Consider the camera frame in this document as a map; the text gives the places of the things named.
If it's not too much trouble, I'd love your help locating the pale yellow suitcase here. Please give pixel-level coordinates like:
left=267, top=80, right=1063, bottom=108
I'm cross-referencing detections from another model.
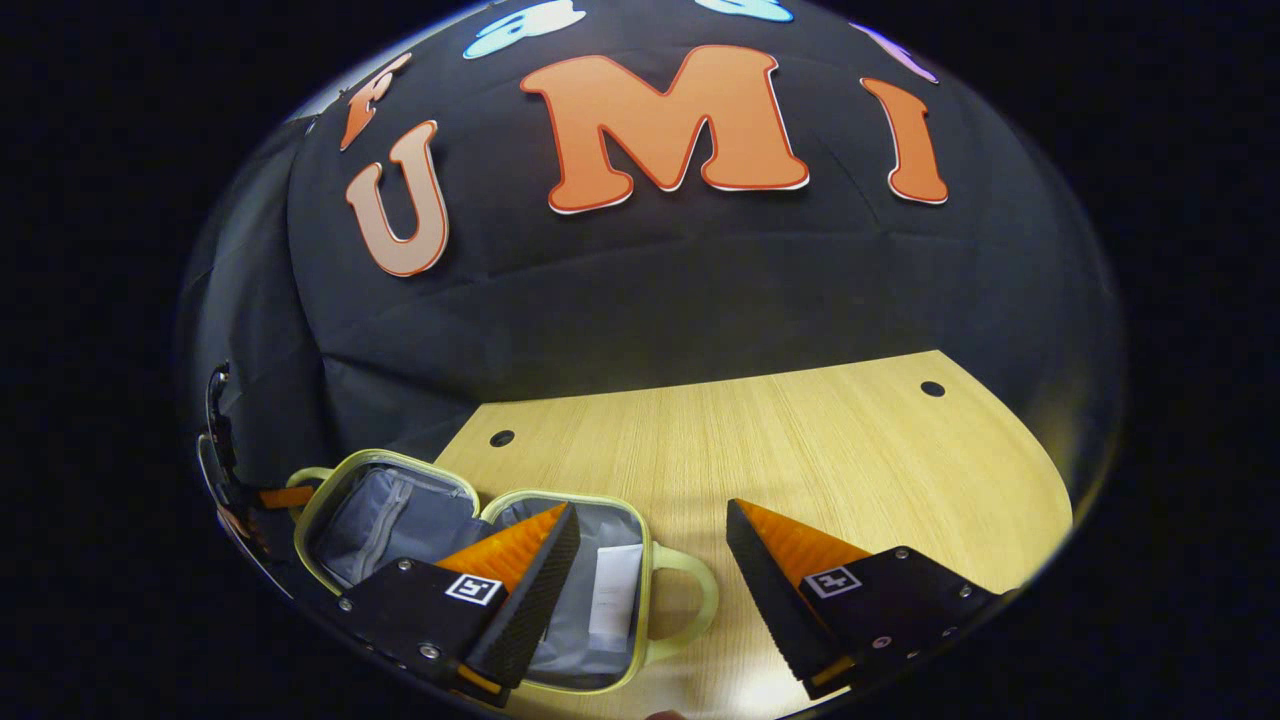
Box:
left=285, top=447, right=721, bottom=697

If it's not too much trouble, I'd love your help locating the white squeeze tube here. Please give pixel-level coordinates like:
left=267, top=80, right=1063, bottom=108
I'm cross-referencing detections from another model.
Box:
left=587, top=543, right=645, bottom=653

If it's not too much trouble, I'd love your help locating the black backdrop cloth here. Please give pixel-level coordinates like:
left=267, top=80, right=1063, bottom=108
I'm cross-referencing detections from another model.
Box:
left=175, top=0, right=1126, bottom=501

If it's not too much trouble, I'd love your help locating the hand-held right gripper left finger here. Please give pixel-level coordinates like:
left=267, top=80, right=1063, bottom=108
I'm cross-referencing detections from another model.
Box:
left=333, top=502, right=583, bottom=708

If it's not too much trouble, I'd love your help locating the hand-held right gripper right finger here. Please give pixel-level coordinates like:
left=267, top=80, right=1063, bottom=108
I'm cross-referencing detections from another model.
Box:
left=725, top=497, right=1004, bottom=701

